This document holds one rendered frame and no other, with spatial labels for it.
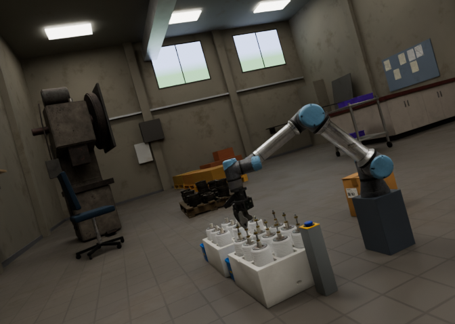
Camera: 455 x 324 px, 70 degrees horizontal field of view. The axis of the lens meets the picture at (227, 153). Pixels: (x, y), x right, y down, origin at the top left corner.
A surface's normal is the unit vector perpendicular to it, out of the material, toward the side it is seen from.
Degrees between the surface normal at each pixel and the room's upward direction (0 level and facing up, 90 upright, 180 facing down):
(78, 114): 92
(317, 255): 90
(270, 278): 90
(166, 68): 90
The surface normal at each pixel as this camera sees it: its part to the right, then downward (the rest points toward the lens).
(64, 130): 0.51, -0.11
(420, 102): 0.32, -0.08
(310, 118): -0.15, -0.07
